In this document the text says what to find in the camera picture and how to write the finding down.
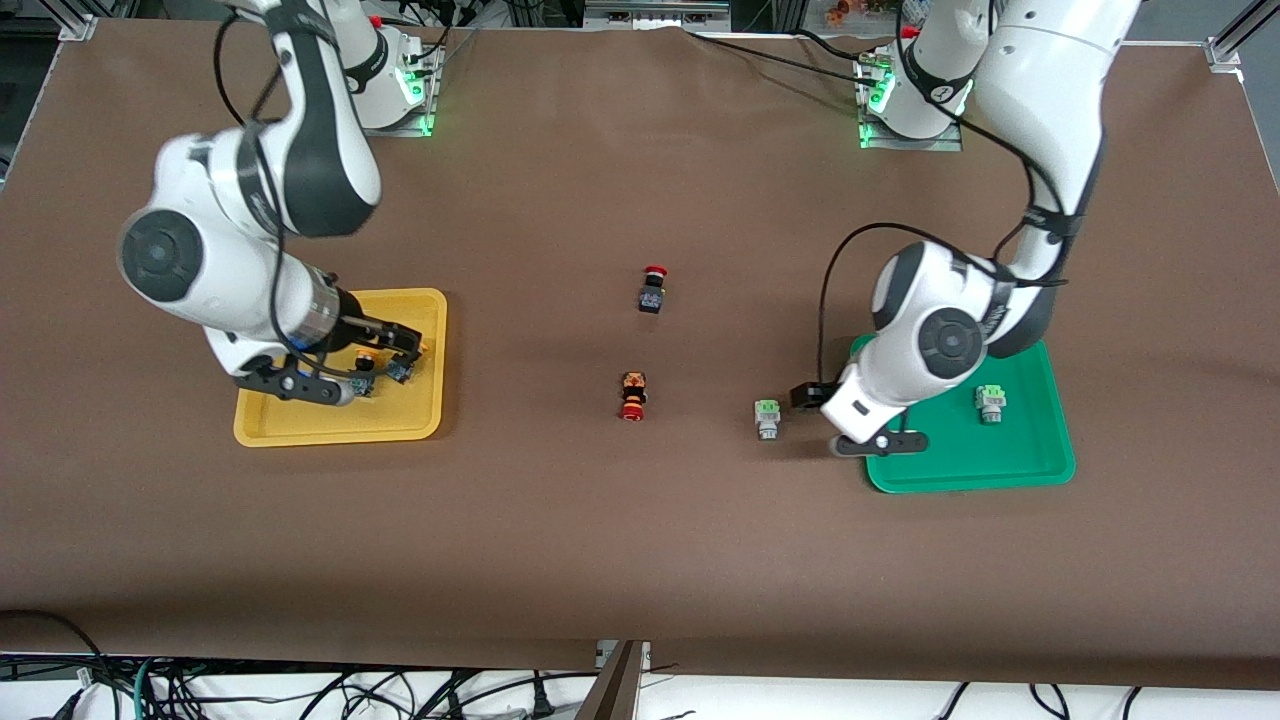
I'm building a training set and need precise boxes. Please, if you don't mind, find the yellow plastic tray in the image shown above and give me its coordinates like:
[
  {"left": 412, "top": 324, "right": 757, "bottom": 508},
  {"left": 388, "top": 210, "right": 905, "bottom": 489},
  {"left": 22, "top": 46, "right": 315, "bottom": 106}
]
[{"left": 233, "top": 288, "right": 448, "bottom": 448}]

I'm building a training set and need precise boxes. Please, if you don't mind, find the green plastic tray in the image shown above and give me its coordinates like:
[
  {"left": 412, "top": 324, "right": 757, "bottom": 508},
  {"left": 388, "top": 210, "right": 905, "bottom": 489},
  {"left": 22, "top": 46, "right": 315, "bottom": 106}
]
[{"left": 848, "top": 330, "right": 1077, "bottom": 494}]

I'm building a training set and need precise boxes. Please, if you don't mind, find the brown wooden beam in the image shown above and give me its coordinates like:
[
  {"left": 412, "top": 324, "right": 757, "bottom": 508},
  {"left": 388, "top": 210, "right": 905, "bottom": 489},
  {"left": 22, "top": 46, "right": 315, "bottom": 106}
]
[{"left": 575, "top": 640, "right": 646, "bottom": 720}]

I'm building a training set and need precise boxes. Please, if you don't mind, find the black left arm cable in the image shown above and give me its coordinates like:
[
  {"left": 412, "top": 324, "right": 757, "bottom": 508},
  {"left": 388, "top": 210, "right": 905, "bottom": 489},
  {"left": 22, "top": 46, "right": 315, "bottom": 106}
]
[{"left": 817, "top": 35, "right": 1086, "bottom": 386}]

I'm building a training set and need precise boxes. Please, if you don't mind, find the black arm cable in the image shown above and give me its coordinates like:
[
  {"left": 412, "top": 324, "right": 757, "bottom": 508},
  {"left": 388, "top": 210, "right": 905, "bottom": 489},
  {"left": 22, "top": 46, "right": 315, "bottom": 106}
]
[
  {"left": 213, "top": 10, "right": 301, "bottom": 346},
  {"left": 817, "top": 35, "right": 1086, "bottom": 386}
]

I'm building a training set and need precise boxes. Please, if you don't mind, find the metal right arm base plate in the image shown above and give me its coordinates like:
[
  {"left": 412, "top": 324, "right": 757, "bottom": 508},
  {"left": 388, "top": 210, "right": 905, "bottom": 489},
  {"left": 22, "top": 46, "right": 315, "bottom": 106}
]
[{"left": 365, "top": 30, "right": 441, "bottom": 138}]

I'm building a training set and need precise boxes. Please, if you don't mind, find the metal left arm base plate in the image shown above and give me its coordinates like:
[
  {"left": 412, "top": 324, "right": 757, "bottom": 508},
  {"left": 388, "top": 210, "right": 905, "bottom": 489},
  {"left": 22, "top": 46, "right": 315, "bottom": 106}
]
[{"left": 857, "top": 55, "right": 963, "bottom": 153}]

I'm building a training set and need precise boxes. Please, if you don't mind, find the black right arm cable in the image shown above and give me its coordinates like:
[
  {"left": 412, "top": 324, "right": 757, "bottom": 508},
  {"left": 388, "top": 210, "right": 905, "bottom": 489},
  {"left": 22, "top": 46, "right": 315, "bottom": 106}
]
[{"left": 213, "top": 10, "right": 301, "bottom": 346}]

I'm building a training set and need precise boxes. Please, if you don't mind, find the black cable across table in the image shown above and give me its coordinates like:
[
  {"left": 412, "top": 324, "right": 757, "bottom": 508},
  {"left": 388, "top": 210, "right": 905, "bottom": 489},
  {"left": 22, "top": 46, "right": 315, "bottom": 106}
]
[{"left": 685, "top": 28, "right": 881, "bottom": 81}]

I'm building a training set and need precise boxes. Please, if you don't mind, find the black looped floor cable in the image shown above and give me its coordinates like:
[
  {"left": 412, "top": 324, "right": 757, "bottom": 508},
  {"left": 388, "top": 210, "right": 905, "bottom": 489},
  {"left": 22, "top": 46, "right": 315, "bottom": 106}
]
[{"left": 0, "top": 610, "right": 101, "bottom": 691}]

